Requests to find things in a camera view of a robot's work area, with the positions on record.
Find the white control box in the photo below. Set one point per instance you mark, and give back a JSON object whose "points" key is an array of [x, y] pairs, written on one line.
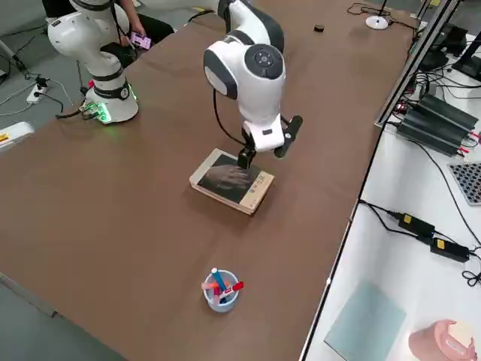
{"points": [[13, 135]]}

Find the blue marker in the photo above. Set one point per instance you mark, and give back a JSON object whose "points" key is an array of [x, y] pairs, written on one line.
{"points": [[218, 278]]}

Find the pale green sheet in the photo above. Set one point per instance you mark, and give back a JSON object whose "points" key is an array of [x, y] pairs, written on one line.
{"points": [[364, 319]]}

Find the white desk lamp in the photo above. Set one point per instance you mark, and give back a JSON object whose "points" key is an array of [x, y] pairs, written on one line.
{"points": [[377, 22]]}

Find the aluminium frame post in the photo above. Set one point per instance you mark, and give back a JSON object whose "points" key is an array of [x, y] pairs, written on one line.
{"points": [[413, 64]]}

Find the black power brick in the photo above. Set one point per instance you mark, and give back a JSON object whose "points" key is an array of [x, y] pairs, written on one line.
{"points": [[432, 129], [451, 113]]}

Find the circuit board with red light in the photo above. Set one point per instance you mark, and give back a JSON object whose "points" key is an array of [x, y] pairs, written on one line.
{"points": [[401, 108]]}

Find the clear pen cup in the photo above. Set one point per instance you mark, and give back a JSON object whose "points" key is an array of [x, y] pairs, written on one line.
{"points": [[221, 304]]}

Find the pink marker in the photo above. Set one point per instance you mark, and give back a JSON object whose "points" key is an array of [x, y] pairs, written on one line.
{"points": [[206, 286]]}

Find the dark book with hand cover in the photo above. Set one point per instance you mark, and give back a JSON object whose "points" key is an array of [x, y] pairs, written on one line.
{"points": [[233, 176]]}

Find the black power adapter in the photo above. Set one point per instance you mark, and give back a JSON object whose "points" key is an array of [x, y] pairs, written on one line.
{"points": [[451, 250]]}

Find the red marker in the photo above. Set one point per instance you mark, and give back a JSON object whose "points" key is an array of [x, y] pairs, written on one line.
{"points": [[235, 287]]}

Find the white power strip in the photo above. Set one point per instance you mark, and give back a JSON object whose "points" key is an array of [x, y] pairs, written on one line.
{"points": [[37, 94]]}

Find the black perforated pad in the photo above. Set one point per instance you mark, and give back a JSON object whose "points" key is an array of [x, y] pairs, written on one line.
{"points": [[467, 184]]}

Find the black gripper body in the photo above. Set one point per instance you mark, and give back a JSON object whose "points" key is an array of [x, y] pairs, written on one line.
{"points": [[248, 137]]}

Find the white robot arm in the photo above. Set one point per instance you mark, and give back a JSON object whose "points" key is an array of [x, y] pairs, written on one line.
{"points": [[244, 75]]}

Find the black computer monitor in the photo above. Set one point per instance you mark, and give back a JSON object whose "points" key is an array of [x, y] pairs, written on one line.
{"points": [[469, 56]]}

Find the green and white book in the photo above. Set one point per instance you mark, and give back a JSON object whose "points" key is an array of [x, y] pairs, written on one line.
{"points": [[225, 202]]}

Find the person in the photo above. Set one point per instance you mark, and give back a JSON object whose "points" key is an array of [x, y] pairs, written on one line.
{"points": [[150, 26]]}

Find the pink cup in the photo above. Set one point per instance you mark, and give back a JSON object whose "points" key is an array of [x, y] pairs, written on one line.
{"points": [[439, 340]]}

